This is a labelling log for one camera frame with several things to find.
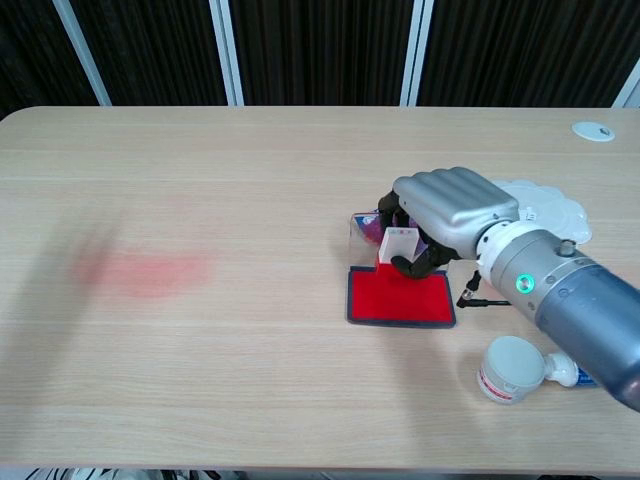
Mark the white partition frame post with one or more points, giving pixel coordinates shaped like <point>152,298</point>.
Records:
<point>629,90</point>
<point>227,55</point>
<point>82,55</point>
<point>416,55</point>

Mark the red ink pad box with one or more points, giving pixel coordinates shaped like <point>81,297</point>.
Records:
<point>400,300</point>

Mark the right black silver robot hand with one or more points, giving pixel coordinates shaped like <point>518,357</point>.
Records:
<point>450,200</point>

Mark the blue cookie packet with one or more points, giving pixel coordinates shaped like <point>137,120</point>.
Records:
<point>367,218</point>

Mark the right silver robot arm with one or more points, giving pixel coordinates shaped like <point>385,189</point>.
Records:
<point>575,310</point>

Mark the small red white eraser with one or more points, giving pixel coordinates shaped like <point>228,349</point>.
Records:
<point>395,245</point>

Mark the white flower-shaped plastic dish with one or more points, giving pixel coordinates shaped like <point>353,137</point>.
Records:
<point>555,210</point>

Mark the blue white toothpaste tube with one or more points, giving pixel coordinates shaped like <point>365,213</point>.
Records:
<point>565,372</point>

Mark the white round jar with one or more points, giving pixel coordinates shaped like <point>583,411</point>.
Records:
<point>510,370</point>

